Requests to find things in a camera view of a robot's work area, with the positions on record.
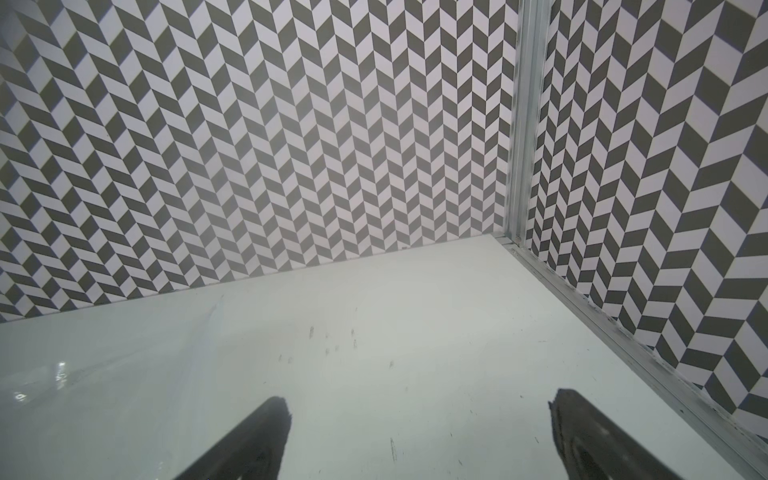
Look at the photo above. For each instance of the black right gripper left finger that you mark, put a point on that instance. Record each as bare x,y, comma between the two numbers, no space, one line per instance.
253,449

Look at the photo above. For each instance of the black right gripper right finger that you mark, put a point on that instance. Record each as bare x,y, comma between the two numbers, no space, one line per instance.
591,446

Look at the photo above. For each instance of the clear plastic vacuum bag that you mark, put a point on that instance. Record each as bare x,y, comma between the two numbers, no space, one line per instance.
24,392

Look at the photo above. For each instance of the aluminium frame right floor rail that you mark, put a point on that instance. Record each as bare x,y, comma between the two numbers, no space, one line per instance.
743,450

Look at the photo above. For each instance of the aluminium frame corner post right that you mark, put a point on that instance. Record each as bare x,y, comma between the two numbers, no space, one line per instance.
533,24

